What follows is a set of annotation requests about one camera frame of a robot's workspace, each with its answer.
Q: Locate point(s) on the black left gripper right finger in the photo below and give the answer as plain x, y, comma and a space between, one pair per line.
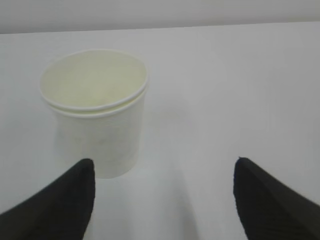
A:
270, 210

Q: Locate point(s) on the white paper cup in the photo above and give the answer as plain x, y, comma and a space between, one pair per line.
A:
97, 97

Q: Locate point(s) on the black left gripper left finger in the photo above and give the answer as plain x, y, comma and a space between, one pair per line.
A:
60, 211

